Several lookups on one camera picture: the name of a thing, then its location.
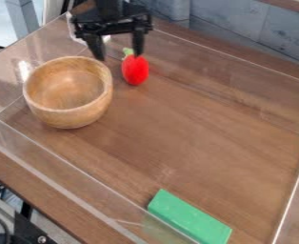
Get clear acrylic tray enclosure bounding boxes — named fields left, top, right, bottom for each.
left=0, top=19, right=299, bottom=244

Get wooden bowl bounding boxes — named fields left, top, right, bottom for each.
left=22, top=56, right=113, bottom=129

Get black metal table bracket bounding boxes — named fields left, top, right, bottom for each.
left=11, top=203, right=58, bottom=244

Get red plush strawberry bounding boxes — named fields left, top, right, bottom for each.
left=122, top=48, right=149, bottom=86

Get green rectangular block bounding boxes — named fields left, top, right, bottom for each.
left=147, top=189, right=231, bottom=244

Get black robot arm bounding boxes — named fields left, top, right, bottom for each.
left=70, top=0, right=153, bottom=61

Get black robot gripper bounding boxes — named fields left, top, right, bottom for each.
left=71, top=10, right=153, bottom=61

